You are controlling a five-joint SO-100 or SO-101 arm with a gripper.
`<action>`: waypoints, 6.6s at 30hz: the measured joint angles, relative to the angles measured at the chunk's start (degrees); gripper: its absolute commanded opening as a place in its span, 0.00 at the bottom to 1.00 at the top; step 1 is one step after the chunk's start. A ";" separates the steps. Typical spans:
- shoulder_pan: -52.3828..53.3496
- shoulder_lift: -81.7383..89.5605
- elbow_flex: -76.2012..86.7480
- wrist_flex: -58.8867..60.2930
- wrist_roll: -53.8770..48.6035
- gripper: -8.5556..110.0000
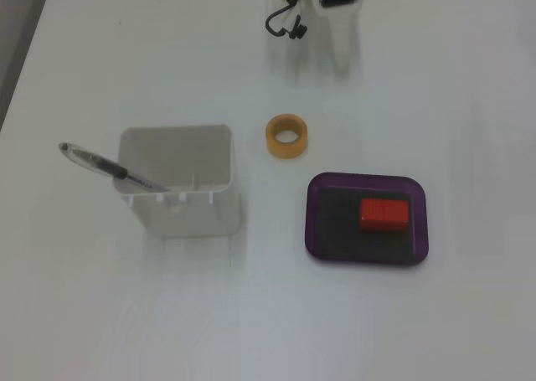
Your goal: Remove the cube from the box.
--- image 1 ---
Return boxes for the red rectangular cube block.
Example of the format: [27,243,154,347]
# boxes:
[359,197,410,234]

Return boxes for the yellow masking tape roll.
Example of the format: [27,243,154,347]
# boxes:
[264,113,311,162]

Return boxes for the purple metal tray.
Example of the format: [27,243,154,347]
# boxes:
[304,171,430,269]

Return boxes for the white plastic container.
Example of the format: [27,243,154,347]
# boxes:
[113,123,244,238]

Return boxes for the black clear ballpoint pen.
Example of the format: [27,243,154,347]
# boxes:
[58,141,173,193]

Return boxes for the black camera cable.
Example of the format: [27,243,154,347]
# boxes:
[264,0,308,41]

